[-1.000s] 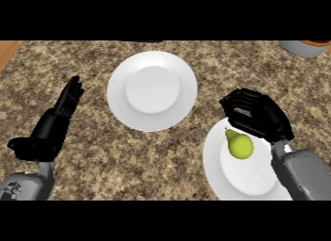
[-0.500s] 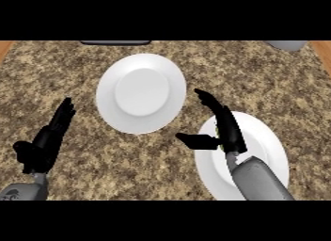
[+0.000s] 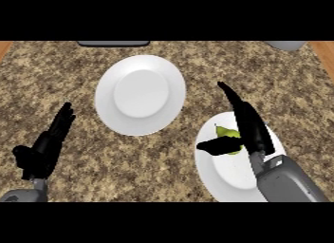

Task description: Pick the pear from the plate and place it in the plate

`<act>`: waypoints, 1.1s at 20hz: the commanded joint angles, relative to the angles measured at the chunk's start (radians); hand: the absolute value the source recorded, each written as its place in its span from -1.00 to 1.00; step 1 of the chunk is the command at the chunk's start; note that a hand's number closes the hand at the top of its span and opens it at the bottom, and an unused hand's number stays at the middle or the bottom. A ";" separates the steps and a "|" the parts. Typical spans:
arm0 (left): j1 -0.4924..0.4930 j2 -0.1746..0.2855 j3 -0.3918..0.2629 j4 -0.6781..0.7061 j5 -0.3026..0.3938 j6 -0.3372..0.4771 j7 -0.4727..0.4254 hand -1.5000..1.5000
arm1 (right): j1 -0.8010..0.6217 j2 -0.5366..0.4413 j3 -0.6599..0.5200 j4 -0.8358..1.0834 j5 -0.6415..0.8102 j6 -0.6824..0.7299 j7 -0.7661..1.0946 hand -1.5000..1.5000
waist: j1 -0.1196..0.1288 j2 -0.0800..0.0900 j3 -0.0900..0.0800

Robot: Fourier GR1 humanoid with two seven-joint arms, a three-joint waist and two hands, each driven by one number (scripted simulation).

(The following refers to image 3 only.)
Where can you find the dark grey flat appliance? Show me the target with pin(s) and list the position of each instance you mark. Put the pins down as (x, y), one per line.
(114, 43)

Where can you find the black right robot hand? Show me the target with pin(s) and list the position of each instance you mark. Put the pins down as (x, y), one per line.
(249, 126)

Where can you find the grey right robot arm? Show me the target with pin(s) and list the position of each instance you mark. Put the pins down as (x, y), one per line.
(287, 180)

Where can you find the small white plate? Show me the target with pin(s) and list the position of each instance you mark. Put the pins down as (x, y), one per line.
(231, 172)

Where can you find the large white plate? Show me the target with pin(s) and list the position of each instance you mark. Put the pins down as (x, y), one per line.
(141, 95)

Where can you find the green pear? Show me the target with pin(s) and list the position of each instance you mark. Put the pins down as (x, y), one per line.
(228, 135)

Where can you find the pale grey round container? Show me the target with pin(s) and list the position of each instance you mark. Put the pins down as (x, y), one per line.
(287, 45)

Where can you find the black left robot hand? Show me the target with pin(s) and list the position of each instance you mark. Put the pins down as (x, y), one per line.
(48, 147)

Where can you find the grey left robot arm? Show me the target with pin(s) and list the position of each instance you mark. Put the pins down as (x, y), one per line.
(29, 193)

